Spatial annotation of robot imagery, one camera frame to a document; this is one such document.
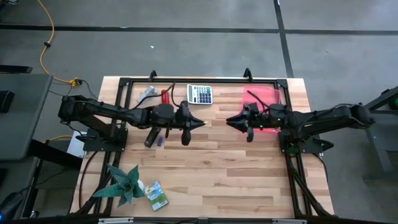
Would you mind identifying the black box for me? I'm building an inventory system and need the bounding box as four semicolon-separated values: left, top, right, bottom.
0;90;16;113

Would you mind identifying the green card pack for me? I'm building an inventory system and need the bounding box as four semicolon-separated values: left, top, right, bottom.
144;180;169;212

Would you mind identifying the artificial green plant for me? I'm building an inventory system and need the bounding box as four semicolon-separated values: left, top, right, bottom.
92;164;146;208

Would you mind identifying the white power box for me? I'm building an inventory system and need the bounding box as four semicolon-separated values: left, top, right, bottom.
67;130;88;159

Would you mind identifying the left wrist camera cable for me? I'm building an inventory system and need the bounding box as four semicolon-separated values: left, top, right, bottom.
124;82;187;110

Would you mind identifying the black computer mouse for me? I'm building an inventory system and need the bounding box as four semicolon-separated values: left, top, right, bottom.
0;191;24;222

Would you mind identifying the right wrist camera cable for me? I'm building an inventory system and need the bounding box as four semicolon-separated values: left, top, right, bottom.
247;90;270;114

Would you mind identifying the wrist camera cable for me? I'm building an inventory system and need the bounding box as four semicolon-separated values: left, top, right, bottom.
124;82;187;110
247;90;270;114

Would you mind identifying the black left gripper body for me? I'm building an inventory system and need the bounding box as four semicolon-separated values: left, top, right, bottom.
150;101;192;146

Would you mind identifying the black stapler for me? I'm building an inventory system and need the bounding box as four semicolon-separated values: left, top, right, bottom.
144;126;162;148

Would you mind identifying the grey desk calculator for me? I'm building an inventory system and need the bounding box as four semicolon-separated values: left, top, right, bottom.
187;84;214;105

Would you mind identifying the grey neighbouring table frame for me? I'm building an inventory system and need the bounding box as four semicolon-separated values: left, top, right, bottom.
362;85;398;181

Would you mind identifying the grey side table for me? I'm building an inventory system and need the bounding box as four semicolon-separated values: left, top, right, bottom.
0;73;53;161

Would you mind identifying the yellow extension cable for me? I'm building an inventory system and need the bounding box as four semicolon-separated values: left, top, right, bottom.
36;0;82;88
46;134;73;144

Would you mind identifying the pink translucent plastic case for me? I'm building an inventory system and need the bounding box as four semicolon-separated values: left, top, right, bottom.
241;85;282;134

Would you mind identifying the grey white stapler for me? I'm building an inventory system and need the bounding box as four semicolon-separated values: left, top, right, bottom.
137;86;159;104

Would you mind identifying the black aluminium table frame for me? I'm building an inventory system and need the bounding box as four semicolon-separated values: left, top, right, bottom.
70;67;335;218

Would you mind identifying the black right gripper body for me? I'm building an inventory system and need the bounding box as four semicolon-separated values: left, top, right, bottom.
244;102;290;143

